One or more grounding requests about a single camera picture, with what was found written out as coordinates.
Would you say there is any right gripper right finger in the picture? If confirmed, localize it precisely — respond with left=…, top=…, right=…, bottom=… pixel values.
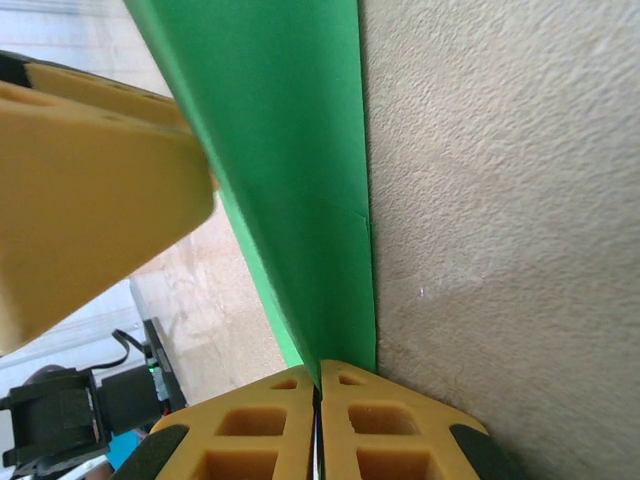
left=319, top=359, right=526, bottom=480

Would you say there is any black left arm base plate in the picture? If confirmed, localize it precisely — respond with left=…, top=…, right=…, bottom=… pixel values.
left=141, top=316, right=187, bottom=407

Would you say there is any green paper sheet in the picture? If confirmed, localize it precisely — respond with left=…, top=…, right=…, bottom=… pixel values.
left=122, top=0, right=377, bottom=389

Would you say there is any wide aluminium mounting rail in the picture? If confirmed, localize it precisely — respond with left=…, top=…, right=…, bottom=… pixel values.
left=0, top=277, right=151, bottom=374

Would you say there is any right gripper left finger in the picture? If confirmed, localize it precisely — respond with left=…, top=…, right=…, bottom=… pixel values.
left=112, top=364, right=317, bottom=480

